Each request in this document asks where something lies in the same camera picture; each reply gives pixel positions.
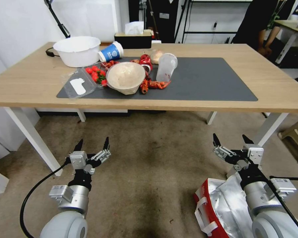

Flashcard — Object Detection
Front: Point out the person's hand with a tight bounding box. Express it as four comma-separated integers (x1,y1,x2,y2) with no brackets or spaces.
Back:
258,45,273,57

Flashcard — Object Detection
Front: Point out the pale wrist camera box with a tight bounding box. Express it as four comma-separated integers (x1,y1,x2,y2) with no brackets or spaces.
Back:
247,147,265,166
69,150,88,172

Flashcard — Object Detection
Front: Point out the white desk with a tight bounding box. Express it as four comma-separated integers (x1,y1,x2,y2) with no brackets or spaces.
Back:
273,19,298,65

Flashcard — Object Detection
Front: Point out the white plastic basin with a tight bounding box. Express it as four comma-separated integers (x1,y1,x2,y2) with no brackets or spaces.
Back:
52,36,102,68

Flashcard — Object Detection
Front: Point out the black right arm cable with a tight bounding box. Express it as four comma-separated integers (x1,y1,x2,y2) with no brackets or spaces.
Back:
248,158,298,236

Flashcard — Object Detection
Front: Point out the white tissue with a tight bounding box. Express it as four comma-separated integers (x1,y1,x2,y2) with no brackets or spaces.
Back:
124,21,145,35

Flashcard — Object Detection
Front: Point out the beige paper bowl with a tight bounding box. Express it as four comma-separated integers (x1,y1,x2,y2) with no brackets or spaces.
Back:
105,61,146,96

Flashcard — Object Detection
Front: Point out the black tissue box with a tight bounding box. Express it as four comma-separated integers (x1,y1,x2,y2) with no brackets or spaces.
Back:
114,29,153,50

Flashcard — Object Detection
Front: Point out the dark grey table mat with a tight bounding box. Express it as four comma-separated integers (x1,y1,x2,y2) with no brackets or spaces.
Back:
56,57,259,102

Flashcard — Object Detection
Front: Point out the crushed red drink can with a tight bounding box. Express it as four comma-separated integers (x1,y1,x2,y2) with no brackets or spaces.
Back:
138,54,153,74

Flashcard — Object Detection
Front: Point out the red silver food delivery bag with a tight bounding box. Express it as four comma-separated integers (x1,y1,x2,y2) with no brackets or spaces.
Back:
193,173,262,238

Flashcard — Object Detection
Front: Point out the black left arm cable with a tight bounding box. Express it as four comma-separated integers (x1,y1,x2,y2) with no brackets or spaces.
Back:
20,158,73,238

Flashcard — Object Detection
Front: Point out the red crayfish shell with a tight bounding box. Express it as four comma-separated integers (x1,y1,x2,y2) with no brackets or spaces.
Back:
139,79,151,95
103,60,120,70
149,79,172,91

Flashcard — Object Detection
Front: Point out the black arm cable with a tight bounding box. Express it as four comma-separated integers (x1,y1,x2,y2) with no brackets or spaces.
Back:
248,158,298,236
20,158,73,238

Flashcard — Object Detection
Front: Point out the wooden table with white legs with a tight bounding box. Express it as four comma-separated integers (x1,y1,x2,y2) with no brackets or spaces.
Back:
0,41,298,177

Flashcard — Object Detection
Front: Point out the blue white paper cup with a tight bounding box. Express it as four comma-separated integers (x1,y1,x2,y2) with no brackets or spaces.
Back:
98,41,124,63

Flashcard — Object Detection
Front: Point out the black cable on table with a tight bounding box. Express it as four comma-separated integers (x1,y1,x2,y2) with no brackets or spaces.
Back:
45,47,61,58

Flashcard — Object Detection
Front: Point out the clear plastic cup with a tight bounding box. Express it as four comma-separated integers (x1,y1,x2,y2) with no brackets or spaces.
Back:
156,52,178,83

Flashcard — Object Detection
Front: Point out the clear plastic clamshell box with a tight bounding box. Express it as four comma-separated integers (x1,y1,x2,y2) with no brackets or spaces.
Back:
61,64,109,99

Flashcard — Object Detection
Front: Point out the bun in clear bag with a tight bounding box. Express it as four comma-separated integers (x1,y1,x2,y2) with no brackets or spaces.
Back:
150,50,166,65

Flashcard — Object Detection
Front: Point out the person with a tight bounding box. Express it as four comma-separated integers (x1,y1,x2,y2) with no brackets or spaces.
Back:
231,0,296,58

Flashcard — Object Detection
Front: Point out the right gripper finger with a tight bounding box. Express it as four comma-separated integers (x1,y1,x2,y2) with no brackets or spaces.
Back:
212,133,237,163
242,135,255,149

